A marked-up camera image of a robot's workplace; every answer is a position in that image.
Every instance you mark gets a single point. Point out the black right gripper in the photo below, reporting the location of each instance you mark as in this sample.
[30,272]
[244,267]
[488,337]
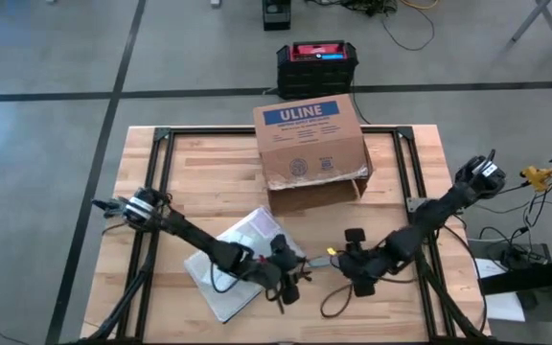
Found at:
[364,266]

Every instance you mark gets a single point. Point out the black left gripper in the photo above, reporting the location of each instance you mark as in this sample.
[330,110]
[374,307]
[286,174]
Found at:
[281,268]

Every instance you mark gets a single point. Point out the brown cardboard shipping box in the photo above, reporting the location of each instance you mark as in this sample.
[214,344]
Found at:
[309,144]

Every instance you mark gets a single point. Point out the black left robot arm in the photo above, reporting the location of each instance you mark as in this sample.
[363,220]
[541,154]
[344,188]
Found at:
[194,232]

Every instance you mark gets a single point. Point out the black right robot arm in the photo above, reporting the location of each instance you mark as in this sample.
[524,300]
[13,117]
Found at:
[439,211]

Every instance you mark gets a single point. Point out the white paper sheet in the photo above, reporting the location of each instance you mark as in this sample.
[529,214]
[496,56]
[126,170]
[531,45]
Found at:
[501,306]

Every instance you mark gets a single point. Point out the black power adapter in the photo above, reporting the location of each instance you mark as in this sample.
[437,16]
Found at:
[518,259]

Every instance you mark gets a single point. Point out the red and black toolbox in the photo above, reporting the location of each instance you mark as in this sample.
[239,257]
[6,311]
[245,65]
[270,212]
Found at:
[314,76]

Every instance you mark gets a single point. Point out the black cart crossbar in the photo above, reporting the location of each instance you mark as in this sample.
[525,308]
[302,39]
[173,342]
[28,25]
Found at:
[535,278]

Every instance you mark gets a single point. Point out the grey equipment cart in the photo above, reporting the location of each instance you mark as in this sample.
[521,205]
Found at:
[544,316]

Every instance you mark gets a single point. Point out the small black floor device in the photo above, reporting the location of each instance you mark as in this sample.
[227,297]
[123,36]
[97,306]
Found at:
[276,16]

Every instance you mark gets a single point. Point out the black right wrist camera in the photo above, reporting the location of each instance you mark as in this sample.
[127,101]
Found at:
[355,235]

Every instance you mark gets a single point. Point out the grey metal frame bracket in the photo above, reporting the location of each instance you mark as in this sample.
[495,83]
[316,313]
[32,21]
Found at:
[415,204]

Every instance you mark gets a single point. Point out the black aluminium table frame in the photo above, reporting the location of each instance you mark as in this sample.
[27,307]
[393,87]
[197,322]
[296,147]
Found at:
[199,130]

